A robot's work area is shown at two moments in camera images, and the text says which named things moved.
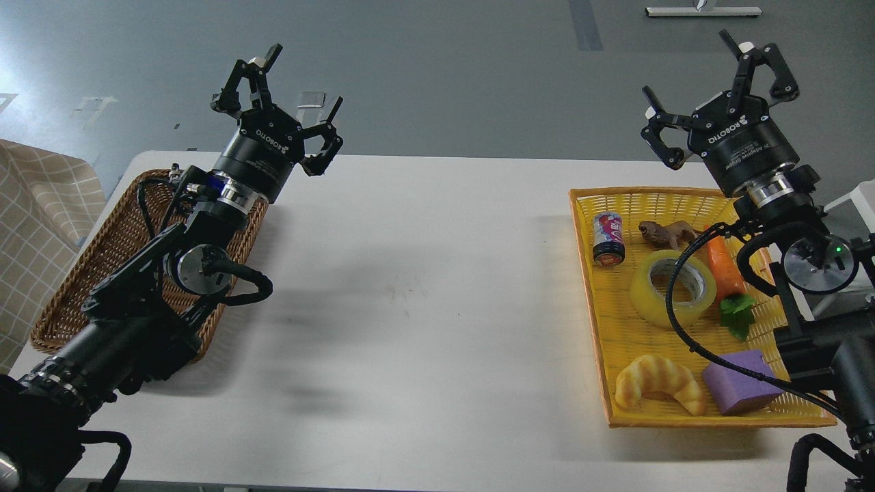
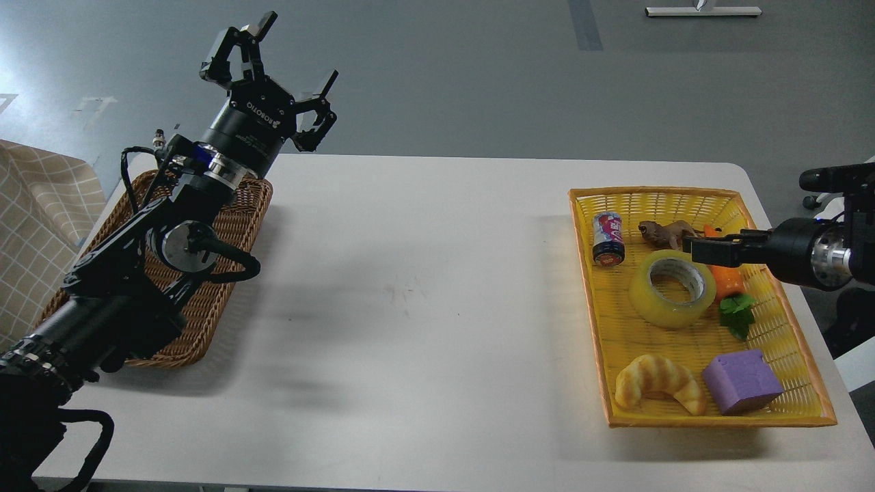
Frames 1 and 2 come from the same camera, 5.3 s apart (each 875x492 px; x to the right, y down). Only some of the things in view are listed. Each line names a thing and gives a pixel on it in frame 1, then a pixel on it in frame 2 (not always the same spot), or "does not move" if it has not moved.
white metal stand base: (703, 11) does not move
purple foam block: (731, 388) does not move
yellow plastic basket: (681, 338) does not move
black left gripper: (269, 143) -> (252, 129)
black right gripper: (731, 131) -> (789, 249)
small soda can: (608, 247) does not move
